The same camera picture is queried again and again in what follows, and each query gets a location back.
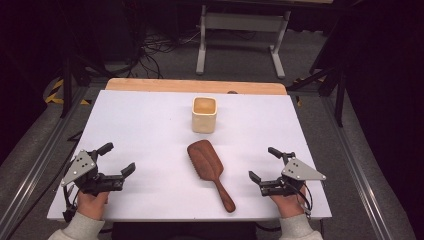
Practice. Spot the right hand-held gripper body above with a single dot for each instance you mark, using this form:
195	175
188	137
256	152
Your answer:
300	170

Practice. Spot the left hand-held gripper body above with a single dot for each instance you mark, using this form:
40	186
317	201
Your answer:
80	166

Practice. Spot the brown wooden hairbrush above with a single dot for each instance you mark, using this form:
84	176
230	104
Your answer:
206	163

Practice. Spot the cream square cup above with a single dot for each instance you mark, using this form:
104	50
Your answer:
204	121

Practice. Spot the person's right hand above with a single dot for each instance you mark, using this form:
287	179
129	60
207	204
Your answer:
289	205

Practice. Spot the person's left hand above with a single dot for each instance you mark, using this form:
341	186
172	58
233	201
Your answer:
91	205

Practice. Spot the black metal stand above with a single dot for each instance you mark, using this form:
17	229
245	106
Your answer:
68	86
338	96

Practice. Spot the yellow black hazard tape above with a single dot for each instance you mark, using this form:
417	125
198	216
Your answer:
55	96

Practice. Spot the aluminium floor rail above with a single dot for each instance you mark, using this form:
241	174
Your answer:
360	173
30	173

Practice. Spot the white metal desk frame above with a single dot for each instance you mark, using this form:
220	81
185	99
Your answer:
245	22

